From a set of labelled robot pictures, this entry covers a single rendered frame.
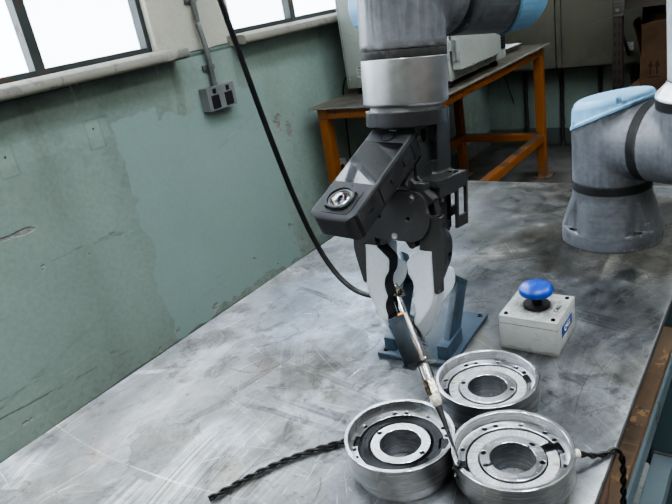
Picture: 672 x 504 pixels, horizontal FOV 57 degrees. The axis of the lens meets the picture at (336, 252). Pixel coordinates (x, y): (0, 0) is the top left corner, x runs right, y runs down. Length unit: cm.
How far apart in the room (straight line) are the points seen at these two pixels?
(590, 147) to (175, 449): 71
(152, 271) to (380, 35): 192
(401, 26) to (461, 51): 226
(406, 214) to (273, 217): 227
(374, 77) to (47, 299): 173
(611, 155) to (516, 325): 33
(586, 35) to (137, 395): 386
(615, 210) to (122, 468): 76
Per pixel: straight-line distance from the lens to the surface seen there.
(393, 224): 56
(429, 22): 54
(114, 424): 83
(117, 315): 231
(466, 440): 62
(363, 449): 63
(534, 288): 77
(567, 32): 439
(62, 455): 81
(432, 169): 59
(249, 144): 269
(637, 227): 105
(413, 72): 54
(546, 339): 77
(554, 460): 60
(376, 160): 53
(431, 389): 59
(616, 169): 101
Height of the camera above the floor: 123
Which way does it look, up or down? 22 degrees down
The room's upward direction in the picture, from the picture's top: 10 degrees counter-clockwise
